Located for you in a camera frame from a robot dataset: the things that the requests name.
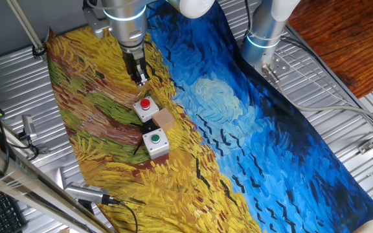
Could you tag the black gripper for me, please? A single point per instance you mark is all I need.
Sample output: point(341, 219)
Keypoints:
point(131, 61)

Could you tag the painted wheatfield print cloth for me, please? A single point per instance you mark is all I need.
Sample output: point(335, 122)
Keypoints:
point(238, 145)

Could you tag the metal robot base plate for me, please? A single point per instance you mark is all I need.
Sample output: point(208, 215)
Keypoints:
point(280, 64)

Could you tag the small grey camera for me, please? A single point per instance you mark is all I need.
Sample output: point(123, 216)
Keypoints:
point(28, 126)

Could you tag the large silver camera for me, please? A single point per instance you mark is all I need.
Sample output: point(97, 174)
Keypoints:
point(86, 192)

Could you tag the small wooden block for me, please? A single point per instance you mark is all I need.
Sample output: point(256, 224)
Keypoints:
point(163, 119)

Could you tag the thin grey diagonal pole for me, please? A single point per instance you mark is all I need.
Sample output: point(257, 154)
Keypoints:
point(24, 22)

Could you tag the green push button box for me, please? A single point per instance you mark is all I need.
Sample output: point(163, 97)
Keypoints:
point(155, 142)

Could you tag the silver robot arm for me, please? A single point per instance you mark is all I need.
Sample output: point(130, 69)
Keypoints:
point(128, 22)

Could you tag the aluminium frame bar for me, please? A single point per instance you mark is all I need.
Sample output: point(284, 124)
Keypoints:
point(28, 181)

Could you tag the red push button box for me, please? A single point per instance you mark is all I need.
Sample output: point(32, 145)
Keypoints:
point(145, 108)

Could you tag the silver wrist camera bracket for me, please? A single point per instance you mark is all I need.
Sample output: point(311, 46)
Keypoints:
point(92, 21)

